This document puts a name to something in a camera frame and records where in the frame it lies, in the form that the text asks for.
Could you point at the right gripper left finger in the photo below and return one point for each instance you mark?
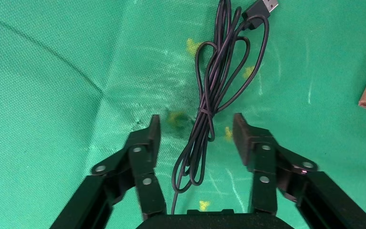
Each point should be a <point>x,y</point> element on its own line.
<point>145,151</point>

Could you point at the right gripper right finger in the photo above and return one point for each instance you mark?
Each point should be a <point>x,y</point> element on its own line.
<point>258,151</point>

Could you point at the green cloth mat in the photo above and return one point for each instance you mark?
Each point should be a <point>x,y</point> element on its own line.
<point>60,79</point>

